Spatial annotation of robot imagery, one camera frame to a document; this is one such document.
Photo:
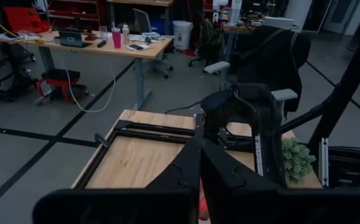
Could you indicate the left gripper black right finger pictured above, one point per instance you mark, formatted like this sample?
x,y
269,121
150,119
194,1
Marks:
x,y
276,205

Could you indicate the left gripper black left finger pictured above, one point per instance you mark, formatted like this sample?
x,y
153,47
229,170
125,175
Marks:
x,y
120,205

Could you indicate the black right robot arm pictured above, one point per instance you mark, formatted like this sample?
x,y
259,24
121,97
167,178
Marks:
x,y
260,124

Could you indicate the green bushy artificial plant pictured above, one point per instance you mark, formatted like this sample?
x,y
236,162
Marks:
x,y
298,158

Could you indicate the silver aluminium profile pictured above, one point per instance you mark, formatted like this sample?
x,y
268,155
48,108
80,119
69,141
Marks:
x,y
323,161

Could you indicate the grey clamp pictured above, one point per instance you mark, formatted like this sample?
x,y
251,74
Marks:
x,y
100,140

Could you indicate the red and black stool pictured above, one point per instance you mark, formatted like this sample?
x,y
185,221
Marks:
x,y
61,84

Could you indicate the dark blue office chair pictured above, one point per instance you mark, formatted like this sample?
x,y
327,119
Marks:
x,y
276,56

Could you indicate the wooden desk with grey legs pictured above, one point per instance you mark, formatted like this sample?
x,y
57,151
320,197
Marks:
x,y
120,51

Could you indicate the black smartphone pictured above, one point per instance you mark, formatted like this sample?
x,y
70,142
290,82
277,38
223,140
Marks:
x,y
136,47

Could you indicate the black marker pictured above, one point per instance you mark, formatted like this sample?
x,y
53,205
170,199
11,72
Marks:
x,y
101,43

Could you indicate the pink tumbler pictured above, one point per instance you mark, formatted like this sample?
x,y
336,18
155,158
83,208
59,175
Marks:
x,y
116,38

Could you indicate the grey office chair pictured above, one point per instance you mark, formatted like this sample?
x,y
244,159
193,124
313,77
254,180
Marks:
x,y
151,40

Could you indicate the white bottle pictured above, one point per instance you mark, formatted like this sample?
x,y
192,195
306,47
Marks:
x,y
125,33

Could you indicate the clear drinking glass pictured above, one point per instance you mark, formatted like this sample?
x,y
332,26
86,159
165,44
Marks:
x,y
103,33

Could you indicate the dark laptop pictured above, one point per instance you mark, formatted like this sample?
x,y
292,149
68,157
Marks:
x,y
71,38

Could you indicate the white bin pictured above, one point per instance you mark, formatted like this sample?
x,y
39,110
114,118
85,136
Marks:
x,y
182,34

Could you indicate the red shelf rack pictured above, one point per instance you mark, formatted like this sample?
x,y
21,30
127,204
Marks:
x,y
71,9

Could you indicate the red storage bin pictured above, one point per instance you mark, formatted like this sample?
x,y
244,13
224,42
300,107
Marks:
x,y
24,18

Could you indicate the black aluminium table frame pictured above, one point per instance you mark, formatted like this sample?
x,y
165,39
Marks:
x,y
155,132

